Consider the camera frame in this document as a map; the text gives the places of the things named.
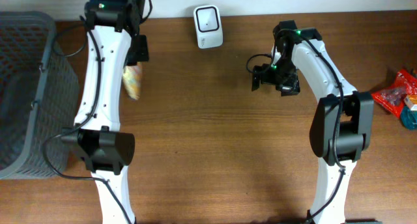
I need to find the cream snack bag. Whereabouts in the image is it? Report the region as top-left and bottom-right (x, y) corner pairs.
(122, 62), (143, 100)

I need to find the red skittles candy bag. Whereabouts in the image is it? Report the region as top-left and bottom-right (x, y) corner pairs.
(371, 69), (416, 118)

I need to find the blue mouthwash bottle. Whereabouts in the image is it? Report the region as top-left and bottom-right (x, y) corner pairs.
(400, 106), (417, 130)

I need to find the small orange box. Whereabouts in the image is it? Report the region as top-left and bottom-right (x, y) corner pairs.
(403, 94), (417, 111)

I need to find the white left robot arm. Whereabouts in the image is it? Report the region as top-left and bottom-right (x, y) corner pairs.
(61, 0), (151, 223)

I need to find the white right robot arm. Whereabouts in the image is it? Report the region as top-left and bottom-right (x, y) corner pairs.
(247, 20), (374, 223)

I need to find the white barcode scanner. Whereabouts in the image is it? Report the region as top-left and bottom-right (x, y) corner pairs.
(193, 5), (223, 49)

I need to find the grey plastic mesh basket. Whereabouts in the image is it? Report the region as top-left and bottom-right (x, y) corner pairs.
(1, 12), (79, 180)

